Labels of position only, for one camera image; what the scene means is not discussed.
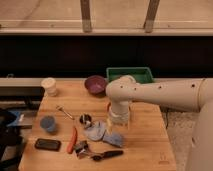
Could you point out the small dark metal cup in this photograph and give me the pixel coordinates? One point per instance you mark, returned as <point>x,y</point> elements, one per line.
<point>86,120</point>

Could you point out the orange bowl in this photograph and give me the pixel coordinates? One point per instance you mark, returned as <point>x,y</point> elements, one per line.
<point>108,106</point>

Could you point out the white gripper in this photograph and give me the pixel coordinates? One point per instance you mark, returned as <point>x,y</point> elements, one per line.
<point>119,113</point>

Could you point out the black smartphone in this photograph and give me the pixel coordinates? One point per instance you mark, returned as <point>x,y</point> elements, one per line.
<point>47,144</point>

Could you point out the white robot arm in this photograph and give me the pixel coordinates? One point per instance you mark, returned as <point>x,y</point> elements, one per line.
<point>186,95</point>

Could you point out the blue plastic cup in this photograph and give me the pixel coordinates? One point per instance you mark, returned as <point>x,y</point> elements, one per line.
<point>48,124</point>

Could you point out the blue object on floor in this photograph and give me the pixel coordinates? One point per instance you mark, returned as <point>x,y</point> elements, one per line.
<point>22,118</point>

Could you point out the green plastic tray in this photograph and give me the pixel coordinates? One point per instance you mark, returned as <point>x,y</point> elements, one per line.
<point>140,74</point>

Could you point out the white paper cup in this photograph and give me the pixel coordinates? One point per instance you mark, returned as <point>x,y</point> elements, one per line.
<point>49,85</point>

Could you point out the purple bowl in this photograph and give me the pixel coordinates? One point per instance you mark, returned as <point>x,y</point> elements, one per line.
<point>95,84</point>

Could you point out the black handled utensil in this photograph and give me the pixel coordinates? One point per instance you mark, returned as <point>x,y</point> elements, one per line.
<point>105,155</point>

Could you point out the orange carrot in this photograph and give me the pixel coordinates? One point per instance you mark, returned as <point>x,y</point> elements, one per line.
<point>72,141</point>

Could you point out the light blue cloth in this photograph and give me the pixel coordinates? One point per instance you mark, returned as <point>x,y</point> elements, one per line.
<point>96,131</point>

